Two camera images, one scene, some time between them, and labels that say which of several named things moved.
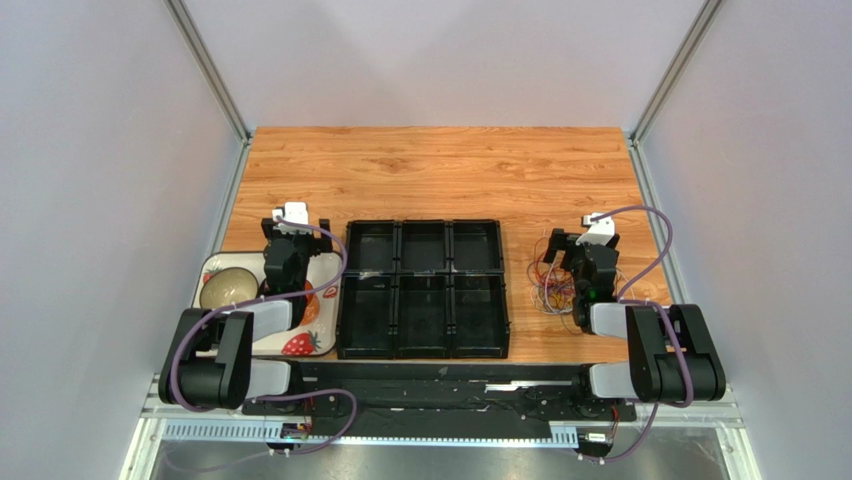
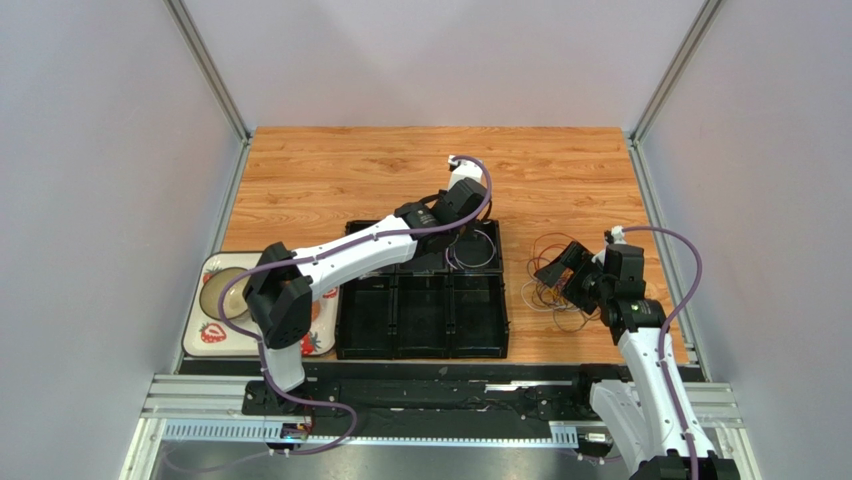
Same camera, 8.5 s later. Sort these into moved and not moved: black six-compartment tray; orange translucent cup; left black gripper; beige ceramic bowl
Moved: left black gripper
Not moved: black six-compartment tray; beige ceramic bowl; orange translucent cup
